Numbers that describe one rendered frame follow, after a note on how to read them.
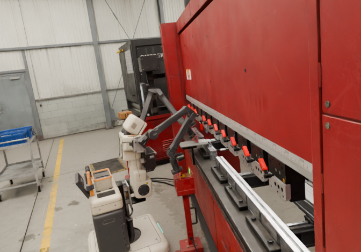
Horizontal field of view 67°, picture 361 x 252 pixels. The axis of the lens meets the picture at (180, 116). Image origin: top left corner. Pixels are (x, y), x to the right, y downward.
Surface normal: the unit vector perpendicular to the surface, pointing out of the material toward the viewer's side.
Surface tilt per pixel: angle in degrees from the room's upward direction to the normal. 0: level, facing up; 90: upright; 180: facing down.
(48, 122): 90
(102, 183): 92
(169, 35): 90
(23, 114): 90
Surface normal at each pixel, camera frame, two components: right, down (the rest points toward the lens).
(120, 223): 0.37, 0.12
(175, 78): 0.13, 0.16
